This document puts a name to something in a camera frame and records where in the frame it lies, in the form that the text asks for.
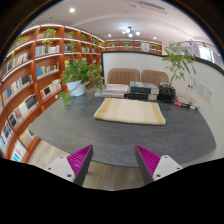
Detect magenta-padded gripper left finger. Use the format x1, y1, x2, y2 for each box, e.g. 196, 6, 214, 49
45, 144, 95, 187

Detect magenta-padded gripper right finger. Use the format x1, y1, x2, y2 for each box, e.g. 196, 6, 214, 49
134, 144, 184, 186

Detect cream yellow-striped towel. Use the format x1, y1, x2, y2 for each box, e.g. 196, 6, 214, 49
93, 97, 167, 126

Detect dark blue-lettered book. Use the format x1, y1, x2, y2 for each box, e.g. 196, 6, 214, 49
126, 92, 158, 102

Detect red-spined book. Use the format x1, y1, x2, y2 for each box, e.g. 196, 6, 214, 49
174, 100, 198, 111

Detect tall plant in black pot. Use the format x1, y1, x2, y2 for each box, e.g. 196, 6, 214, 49
157, 42, 198, 104

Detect thin white book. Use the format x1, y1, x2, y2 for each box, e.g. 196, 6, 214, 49
94, 89, 126, 99

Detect beige flat book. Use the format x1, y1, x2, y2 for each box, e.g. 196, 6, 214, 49
176, 94, 200, 107

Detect grey photo cover book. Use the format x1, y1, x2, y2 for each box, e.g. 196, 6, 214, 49
129, 80, 160, 96

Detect clear acrylic sign stand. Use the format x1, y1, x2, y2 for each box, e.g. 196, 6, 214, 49
185, 76, 198, 99

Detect leafy plant in white pot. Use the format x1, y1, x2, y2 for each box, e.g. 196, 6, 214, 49
58, 59, 106, 107

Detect orange wooden bookshelf unit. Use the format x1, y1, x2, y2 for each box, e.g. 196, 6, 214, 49
0, 23, 163, 164

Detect hanging white sign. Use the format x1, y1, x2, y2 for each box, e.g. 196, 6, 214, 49
191, 41, 201, 58

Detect white curtain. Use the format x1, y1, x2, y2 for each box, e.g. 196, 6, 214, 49
199, 44, 224, 69

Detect black multi-bulb ceiling lamp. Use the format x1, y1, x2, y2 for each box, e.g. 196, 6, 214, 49
121, 26, 142, 38

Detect recessed ceiling lights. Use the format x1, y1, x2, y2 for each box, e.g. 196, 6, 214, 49
68, 7, 158, 41

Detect ceiling air vent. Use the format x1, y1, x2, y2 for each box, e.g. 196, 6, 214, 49
138, 1, 168, 14

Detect white wall outlet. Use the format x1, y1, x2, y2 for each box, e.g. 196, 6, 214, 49
197, 81, 207, 98
204, 85, 215, 105

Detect black track light rail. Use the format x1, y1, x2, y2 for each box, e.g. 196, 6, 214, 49
174, 39, 214, 48

